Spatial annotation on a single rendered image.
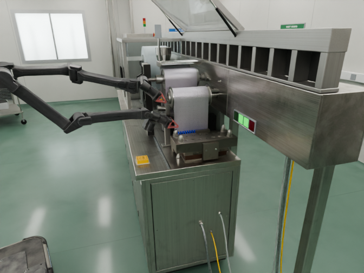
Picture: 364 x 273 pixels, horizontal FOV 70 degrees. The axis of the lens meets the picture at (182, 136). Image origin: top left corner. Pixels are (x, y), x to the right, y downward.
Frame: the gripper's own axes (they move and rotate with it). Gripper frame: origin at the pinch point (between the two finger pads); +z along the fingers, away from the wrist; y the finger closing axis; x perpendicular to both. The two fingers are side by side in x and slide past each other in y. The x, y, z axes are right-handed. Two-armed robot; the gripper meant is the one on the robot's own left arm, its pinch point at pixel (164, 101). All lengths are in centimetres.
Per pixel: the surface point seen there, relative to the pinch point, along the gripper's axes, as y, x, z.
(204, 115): 8.9, 9.2, 24.8
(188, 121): 8.8, -0.3, 18.5
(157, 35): -54, 32, -16
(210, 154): 32.1, -5.5, 32.1
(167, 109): 0.3, -3.2, 4.5
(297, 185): -30, 10, 206
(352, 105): 90, 50, 21
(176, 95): 6.1, 8.2, 1.2
